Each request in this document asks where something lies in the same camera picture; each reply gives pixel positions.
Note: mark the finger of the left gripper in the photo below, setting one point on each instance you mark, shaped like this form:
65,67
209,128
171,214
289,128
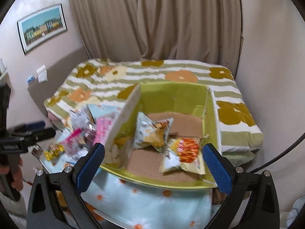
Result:
30,126
34,136

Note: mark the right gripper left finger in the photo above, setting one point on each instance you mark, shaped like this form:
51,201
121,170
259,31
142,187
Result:
44,210

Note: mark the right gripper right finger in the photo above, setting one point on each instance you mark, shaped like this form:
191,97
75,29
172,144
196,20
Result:
262,210

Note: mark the white blue snack bag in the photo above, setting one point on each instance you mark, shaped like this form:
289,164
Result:
75,145

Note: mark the Oishi white yellow snack bag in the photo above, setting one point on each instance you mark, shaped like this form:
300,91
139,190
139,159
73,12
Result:
183,154

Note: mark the grey rice roll snack bag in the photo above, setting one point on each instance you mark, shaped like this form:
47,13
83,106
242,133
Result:
151,133

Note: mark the pink pillow under quilt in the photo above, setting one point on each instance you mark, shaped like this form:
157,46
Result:
54,120

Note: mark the gold Pillows snack bag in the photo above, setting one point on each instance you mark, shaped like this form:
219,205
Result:
53,151

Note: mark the grey white chips bag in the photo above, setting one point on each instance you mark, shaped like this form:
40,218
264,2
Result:
81,118

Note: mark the dark purple snack bag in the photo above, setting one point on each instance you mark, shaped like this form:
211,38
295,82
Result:
89,133

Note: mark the pink Lonio snack bag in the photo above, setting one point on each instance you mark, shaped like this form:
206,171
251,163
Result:
103,127

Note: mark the floral striped green quilt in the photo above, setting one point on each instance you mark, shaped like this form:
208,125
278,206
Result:
104,82

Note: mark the framed landscape picture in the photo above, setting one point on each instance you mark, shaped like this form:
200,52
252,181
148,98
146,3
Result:
40,26

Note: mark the green cardboard storage box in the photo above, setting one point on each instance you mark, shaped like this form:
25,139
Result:
194,110

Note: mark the beige curtain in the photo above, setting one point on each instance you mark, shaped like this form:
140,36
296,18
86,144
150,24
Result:
130,30

